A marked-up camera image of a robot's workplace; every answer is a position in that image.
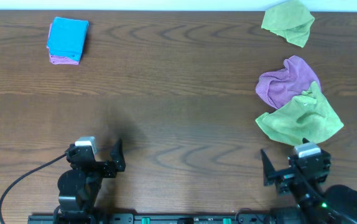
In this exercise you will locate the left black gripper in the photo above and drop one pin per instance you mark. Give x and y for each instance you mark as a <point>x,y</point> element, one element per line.
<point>97,167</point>

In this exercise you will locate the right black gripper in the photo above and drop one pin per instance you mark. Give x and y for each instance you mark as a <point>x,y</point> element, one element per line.
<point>286,173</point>

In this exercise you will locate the blue microfiber cloth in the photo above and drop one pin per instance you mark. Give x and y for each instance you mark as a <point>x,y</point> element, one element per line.
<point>65,36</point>

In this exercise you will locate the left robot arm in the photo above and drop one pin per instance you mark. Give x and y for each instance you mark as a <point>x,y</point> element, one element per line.
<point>79,186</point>

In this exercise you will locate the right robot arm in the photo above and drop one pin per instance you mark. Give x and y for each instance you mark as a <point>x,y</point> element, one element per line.
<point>338,204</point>

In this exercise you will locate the large green cloth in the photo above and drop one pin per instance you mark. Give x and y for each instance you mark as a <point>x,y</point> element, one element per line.
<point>308,115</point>

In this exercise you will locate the crumpled purple cloth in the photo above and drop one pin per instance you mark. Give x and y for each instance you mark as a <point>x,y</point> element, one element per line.
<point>277,88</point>

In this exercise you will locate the folded purple cloth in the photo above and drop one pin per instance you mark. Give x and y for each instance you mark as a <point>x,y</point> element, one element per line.
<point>58,59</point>

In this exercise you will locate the small green cloth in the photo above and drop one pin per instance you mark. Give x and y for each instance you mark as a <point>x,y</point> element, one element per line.
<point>290,20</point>

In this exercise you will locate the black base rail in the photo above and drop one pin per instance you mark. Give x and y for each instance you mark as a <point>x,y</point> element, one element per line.
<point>248,217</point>

